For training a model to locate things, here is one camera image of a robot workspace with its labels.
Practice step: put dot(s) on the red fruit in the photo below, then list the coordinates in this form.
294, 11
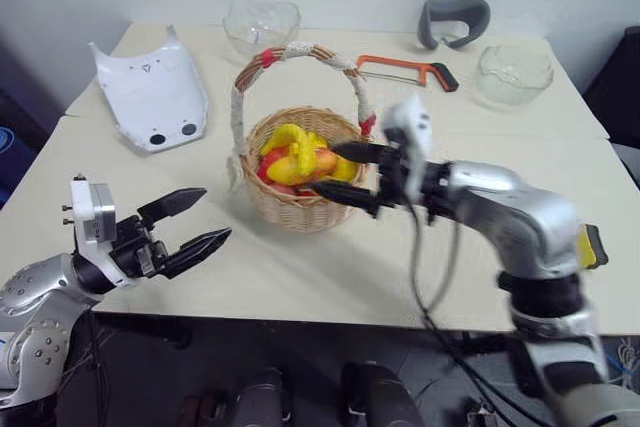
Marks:
292, 189

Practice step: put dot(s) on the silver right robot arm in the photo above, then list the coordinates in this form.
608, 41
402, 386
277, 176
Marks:
515, 207

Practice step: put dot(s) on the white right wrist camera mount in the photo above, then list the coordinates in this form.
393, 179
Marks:
412, 122

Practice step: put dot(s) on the orange red peach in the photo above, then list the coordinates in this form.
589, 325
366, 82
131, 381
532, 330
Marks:
326, 161

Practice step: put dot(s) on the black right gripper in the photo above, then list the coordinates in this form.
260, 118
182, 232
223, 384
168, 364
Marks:
392, 182

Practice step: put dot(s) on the yellow banana bunch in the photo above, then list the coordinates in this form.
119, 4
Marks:
302, 147

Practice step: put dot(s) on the dark rounded shape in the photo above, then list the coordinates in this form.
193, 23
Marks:
262, 397
380, 397

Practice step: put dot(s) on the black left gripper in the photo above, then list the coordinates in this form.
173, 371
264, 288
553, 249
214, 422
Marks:
137, 249

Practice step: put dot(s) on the yellow mango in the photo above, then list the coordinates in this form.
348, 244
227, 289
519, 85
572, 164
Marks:
285, 169

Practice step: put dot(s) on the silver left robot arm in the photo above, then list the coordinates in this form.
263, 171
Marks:
35, 297

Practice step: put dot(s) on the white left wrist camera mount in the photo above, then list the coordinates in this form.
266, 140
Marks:
90, 212

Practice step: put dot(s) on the yellow lemon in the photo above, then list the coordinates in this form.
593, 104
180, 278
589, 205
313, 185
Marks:
347, 171

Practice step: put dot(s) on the blue object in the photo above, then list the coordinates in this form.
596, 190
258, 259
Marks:
15, 162

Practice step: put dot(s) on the clear glass bowl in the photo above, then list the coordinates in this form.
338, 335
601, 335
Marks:
262, 27
515, 77

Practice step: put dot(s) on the red apple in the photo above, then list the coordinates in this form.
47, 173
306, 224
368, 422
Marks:
272, 154

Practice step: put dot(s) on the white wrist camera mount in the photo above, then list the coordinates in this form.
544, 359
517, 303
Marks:
90, 212
412, 122

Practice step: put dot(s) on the gray headset face pad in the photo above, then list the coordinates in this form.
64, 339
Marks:
472, 14

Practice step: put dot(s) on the white plastic robot shell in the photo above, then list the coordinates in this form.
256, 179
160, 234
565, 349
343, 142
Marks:
147, 92

